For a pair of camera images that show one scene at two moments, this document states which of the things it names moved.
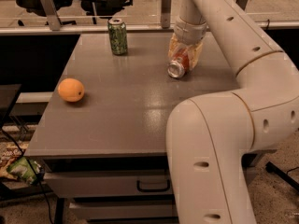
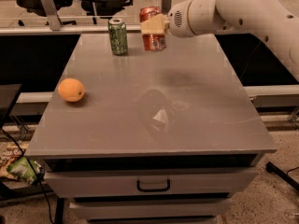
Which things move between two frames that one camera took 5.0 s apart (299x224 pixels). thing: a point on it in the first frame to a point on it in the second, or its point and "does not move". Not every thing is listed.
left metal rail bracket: x=49 y=8 does not move
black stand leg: x=291 y=182 does not move
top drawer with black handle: x=108 y=184 does not move
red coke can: x=178 y=64 to x=151 y=42
